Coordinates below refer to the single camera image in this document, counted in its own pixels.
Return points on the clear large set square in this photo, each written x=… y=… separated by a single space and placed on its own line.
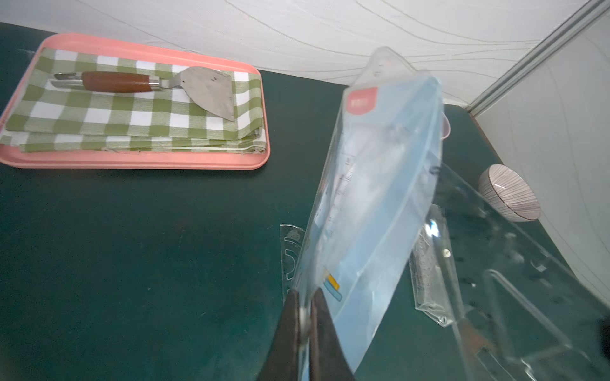
x=517 y=313

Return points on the green checked cloth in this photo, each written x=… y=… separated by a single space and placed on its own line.
x=46 y=118

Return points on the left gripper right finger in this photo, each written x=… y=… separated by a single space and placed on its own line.
x=326 y=358

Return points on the striped purple bowl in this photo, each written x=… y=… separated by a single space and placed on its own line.
x=508 y=194

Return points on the wooden handled metal spatula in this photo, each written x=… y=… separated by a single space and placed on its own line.
x=209 y=89

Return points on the clear protractor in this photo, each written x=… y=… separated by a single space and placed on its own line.
x=291 y=238

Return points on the blue ruler set package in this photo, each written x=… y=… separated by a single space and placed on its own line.
x=375 y=192

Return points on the plain lilac bowl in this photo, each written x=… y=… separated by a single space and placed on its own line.
x=446 y=128

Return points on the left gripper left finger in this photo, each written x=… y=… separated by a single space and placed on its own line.
x=282 y=362

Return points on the clear plastic pouch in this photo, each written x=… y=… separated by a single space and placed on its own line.
x=434 y=276

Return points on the pink plastic tray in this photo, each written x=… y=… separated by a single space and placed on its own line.
x=76 y=42

